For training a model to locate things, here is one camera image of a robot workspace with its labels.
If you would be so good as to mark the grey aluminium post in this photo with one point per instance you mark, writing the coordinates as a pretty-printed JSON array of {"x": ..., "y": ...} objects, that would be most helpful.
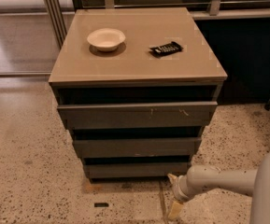
[{"x": 57, "y": 20}]

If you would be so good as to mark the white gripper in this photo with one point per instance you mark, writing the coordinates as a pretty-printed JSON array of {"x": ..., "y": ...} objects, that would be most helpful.
[{"x": 177, "y": 188}]

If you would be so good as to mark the white ceramic bowl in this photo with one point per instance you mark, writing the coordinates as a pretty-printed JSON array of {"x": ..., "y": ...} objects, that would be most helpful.
[{"x": 106, "y": 39}]

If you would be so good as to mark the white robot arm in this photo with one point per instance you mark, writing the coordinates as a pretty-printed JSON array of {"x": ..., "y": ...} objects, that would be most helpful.
[{"x": 203, "y": 178}]

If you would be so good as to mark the grey three-drawer cabinet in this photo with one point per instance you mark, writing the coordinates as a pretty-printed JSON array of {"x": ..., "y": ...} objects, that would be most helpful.
[{"x": 132, "y": 74}]

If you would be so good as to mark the black remote control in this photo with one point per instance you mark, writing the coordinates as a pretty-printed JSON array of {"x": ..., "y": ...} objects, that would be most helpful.
[{"x": 167, "y": 49}]

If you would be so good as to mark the grey bottom drawer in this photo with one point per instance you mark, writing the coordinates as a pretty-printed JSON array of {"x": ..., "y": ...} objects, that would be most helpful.
[{"x": 135, "y": 170}]

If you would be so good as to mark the grey drawer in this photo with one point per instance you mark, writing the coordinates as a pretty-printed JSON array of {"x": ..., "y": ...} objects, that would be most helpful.
[
  {"x": 145, "y": 115},
  {"x": 135, "y": 170},
  {"x": 136, "y": 147}
]

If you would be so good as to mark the grey middle drawer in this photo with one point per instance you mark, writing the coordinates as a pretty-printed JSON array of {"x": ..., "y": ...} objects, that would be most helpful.
[{"x": 136, "y": 147}]

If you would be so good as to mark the grey top drawer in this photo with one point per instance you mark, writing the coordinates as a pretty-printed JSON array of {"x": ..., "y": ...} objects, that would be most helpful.
[{"x": 145, "y": 115}]

